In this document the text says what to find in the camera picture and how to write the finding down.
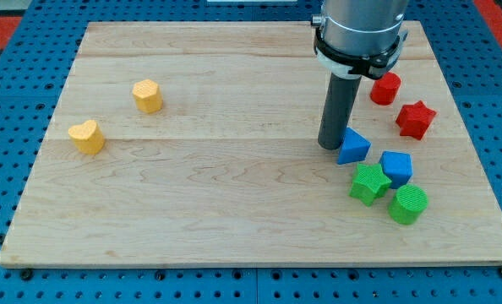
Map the red cylinder block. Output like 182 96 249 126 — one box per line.
370 72 401 106

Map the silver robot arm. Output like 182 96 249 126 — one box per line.
310 0 408 80

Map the wooden board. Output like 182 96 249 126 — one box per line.
0 21 502 269

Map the blue triangle block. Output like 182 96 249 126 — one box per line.
336 128 372 165

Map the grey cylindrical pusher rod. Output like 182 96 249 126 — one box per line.
318 74 361 150

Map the yellow hexagon block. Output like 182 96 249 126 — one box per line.
132 79 163 113

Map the green star block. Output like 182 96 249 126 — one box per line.
349 163 392 207

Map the blue cube block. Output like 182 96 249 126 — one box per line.
379 151 412 189

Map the yellow heart block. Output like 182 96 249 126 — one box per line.
68 120 105 155

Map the red star block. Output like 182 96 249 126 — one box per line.
396 100 437 140

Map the green cylinder block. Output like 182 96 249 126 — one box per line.
388 184 428 225

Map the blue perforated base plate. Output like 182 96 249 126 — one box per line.
0 0 502 303

